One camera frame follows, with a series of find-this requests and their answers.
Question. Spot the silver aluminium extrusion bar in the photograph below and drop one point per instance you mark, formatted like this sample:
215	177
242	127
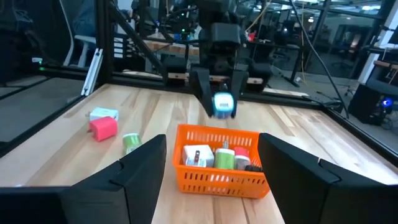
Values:
91	71

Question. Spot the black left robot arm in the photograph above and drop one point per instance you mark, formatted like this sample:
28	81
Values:
214	12

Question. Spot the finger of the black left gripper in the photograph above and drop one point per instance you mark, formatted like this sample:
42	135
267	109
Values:
202	87
240	87

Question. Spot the large white cube charger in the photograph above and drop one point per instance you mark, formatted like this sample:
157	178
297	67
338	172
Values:
202	154

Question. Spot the small white wall charger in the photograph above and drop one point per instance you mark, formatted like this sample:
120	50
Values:
104	112

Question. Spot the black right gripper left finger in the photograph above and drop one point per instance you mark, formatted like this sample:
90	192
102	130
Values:
93	202

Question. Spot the magenta cube wall charger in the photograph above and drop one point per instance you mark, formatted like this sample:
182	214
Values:
104	129

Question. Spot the black computer with blue light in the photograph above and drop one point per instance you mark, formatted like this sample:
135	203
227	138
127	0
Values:
373	104

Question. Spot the pink and white wall charger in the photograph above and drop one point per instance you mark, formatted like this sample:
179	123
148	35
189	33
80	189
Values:
242	152

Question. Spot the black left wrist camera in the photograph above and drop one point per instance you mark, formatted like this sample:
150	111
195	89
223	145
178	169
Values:
220	34

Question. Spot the green and white wall charger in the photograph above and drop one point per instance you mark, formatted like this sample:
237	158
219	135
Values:
131	141
224	160

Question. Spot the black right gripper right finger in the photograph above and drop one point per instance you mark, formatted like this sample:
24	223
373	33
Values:
311	193

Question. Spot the teal and white wall charger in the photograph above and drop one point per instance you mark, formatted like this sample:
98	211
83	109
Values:
223	105

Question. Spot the person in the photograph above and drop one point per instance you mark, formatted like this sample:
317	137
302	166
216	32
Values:
84	18

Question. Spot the white chair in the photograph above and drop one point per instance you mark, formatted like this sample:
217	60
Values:
84	46

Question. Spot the orange plastic basket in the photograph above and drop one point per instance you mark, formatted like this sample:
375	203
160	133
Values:
217	186

